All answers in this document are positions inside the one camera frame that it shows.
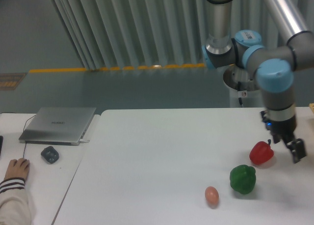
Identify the dark grey earbuds case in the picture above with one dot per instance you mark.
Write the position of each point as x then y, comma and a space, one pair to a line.
50, 155

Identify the wooden basket corner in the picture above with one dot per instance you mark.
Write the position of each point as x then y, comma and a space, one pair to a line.
311, 106

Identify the green bell pepper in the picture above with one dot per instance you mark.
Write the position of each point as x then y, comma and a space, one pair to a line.
243, 179

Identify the red bell pepper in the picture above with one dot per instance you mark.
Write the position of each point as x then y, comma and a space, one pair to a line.
261, 152

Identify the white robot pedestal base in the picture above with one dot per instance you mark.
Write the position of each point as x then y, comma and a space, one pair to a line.
243, 91

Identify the brown egg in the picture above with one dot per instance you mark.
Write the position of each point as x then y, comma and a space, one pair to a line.
212, 195

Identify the silver closed laptop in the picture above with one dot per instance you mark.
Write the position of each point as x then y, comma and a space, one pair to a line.
58, 125

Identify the grey pleated curtain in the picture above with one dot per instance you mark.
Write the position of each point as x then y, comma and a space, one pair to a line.
146, 33

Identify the white striped sleeve forearm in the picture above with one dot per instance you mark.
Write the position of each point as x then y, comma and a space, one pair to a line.
14, 207

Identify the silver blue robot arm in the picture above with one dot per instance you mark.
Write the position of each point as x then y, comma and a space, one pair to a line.
272, 70

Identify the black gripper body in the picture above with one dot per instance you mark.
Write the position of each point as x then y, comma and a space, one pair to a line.
283, 128

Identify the person's hand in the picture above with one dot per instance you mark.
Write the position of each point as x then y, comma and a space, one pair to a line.
15, 169

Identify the black keyboard edge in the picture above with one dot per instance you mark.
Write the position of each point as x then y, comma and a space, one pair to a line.
1, 143

